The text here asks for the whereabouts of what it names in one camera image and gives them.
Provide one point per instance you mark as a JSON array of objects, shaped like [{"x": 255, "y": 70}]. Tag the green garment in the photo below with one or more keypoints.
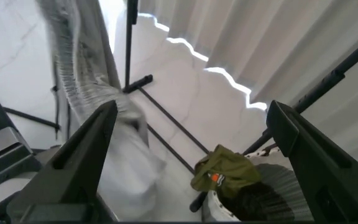
[{"x": 225, "y": 168}]

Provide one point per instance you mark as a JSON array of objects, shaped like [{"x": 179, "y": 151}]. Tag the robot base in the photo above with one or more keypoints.
[{"x": 2, "y": 149}]

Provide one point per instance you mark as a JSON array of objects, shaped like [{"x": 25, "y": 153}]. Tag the white laundry basket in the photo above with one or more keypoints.
[{"x": 278, "y": 186}]

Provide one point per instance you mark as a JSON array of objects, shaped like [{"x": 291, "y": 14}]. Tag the black clothes rack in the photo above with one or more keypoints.
[{"x": 129, "y": 46}]

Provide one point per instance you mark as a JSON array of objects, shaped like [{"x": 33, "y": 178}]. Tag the pale grey shorts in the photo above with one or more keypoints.
[{"x": 129, "y": 171}]

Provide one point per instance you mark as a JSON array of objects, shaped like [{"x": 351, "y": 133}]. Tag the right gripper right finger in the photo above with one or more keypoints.
[{"x": 328, "y": 177}]

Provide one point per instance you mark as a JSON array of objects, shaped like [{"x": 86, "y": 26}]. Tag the white curtain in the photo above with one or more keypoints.
[{"x": 259, "y": 37}]

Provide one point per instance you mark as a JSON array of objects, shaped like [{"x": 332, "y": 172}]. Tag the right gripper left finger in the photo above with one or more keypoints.
[{"x": 67, "y": 174}]

